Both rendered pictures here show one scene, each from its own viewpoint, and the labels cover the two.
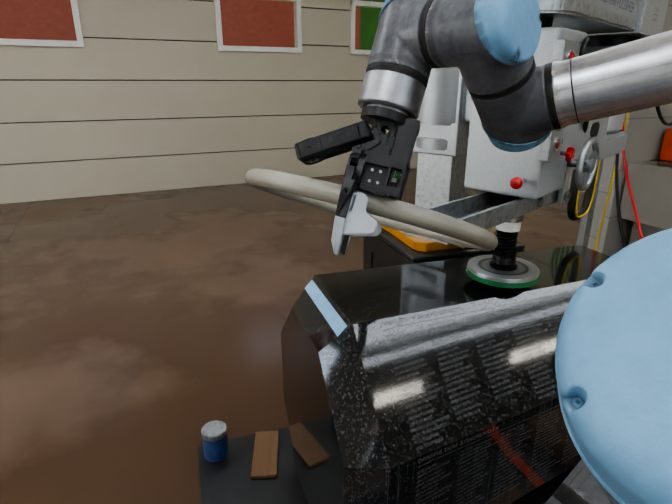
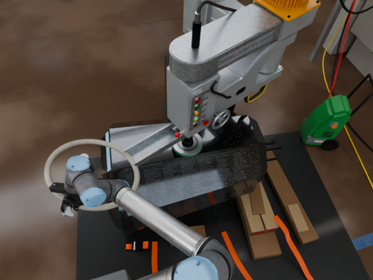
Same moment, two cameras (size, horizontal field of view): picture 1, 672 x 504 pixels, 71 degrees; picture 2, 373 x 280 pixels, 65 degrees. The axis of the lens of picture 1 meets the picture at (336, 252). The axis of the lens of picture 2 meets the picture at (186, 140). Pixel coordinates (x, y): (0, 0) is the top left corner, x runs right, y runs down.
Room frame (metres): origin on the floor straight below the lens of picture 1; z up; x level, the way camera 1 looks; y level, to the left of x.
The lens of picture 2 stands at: (0.19, -0.59, 2.64)
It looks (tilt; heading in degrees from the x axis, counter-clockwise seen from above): 55 degrees down; 4
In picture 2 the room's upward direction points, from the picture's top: 4 degrees clockwise
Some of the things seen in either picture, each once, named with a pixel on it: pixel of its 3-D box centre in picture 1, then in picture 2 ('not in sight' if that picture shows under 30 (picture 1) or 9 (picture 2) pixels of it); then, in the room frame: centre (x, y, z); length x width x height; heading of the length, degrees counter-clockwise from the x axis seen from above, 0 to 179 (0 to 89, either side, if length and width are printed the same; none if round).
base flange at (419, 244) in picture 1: (439, 228); not in sight; (2.31, -0.53, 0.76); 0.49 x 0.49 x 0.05; 18
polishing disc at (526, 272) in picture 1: (502, 267); (187, 142); (1.37, -0.52, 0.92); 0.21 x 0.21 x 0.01
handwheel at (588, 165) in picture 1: (574, 163); (217, 116); (1.37, -0.69, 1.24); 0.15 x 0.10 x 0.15; 136
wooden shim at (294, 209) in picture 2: not in sight; (297, 217); (1.28, -1.58, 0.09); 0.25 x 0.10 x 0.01; 18
